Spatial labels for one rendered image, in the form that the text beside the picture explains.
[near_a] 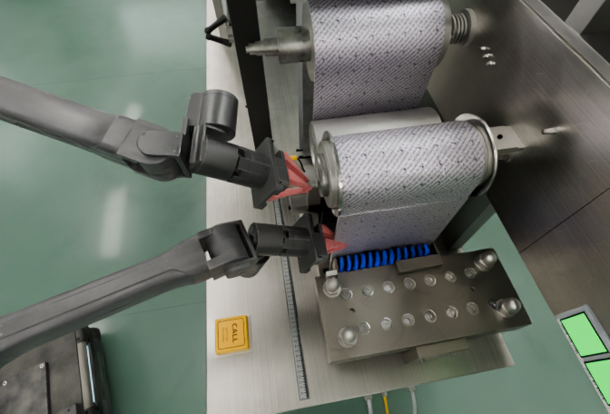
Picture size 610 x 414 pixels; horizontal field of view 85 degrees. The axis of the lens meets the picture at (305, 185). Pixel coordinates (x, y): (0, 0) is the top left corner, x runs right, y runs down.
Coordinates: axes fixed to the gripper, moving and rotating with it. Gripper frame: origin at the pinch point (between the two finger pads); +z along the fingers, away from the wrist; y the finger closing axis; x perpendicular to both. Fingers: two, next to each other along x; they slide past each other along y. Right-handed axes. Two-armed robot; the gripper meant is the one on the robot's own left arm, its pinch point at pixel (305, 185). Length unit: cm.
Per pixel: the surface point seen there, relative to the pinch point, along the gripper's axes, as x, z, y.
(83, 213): -167, -14, -89
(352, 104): 8.9, 10.3, -17.5
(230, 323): -36.3, 3.8, 12.7
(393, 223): 3.6, 17.2, 6.6
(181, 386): -133, 31, 12
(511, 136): 26.9, 24.0, 1.2
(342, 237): -4.5, 11.4, 6.2
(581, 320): 19.4, 29.6, 29.1
